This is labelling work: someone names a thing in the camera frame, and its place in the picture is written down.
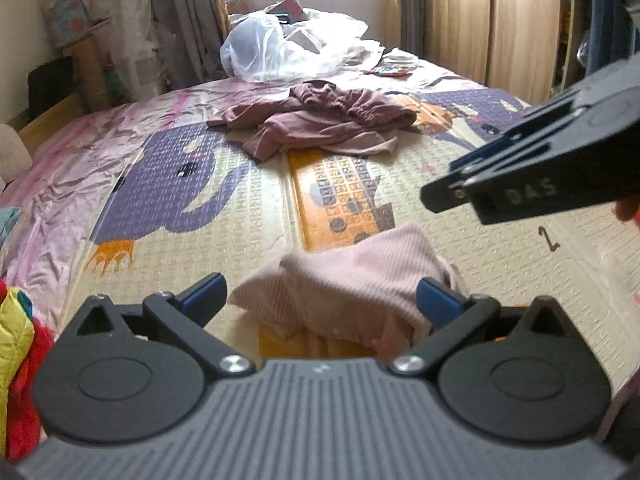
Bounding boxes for wooden wardrobe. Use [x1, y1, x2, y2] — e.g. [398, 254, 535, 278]
[487, 0, 593, 106]

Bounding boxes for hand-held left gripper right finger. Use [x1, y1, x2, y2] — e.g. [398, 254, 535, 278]
[389, 276, 571, 380]

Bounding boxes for black bag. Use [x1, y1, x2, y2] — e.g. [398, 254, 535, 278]
[27, 56, 76, 121]

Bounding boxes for printed foam play mat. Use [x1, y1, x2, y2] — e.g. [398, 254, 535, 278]
[60, 82, 640, 411]

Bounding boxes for plastic wrapped bundle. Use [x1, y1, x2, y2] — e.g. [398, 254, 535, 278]
[82, 0, 163, 103]

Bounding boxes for small colourful packets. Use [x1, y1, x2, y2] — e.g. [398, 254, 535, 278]
[370, 57, 418, 77]

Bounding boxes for person's right hand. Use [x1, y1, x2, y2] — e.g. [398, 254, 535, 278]
[616, 197, 640, 223]

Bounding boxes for tall cardboard carton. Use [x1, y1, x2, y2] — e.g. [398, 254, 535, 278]
[62, 17, 133, 111]

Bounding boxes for pink floral bed sheet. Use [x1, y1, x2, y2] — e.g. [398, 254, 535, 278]
[0, 52, 506, 321]

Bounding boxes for red book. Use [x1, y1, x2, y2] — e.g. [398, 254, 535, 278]
[265, 0, 311, 25]

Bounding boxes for hanging dark blue clothes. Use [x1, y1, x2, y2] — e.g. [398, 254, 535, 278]
[580, 0, 640, 76]

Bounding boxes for grey and beige curtain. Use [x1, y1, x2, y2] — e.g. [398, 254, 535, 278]
[142, 0, 231, 88]
[382, 0, 493, 86]

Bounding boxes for mauve striped garment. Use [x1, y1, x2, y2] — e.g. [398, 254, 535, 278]
[320, 129, 399, 156]

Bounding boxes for yellow puffer jacket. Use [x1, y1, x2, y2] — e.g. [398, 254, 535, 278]
[0, 285, 36, 401]

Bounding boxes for white plastic bag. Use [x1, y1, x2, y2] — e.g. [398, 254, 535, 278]
[220, 12, 296, 81]

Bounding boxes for mauve sweatshirt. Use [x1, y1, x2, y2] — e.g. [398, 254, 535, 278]
[206, 102, 401, 162]

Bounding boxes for beige dimpled pillow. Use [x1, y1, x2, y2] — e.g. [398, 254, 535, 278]
[0, 124, 33, 186]

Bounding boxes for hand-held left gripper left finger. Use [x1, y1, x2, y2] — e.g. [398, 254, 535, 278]
[75, 272, 256, 380]

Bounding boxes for wooden headboard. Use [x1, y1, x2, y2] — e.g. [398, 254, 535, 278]
[10, 92, 86, 156]

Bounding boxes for clear crumpled plastic bag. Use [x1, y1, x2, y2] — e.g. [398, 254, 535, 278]
[280, 7, 386, 78]

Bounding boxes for red fleece garment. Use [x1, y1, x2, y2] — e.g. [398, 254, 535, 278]
[0, 280, 56, 461]

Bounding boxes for teal cloth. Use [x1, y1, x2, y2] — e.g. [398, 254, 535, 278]
[0, 207, 23, 251]

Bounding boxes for printed storage box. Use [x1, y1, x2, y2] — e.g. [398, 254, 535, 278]
[42, 0, 98, 51]

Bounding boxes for pink striped baby shirt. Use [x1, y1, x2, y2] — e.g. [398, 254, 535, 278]
[229, 224, 471, 356]

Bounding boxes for mauve elastic-cuff pants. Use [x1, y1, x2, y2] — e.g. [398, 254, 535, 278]
[290, 81, 418, 131]

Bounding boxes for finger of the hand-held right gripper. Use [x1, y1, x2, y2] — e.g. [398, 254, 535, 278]
[449, 99, 588, 173]
[420, 167, 488, 214]

